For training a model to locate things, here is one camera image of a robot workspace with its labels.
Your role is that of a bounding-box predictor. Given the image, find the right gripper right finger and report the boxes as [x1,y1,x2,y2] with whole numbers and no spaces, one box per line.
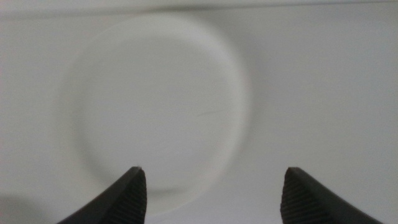
[280,166,384,224]

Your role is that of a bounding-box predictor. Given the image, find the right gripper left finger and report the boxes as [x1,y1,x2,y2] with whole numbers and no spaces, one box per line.
[57,166,147,224]

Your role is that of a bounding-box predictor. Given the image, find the white shallow bowl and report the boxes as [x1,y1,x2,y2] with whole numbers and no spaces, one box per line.
[57,14,252,217]

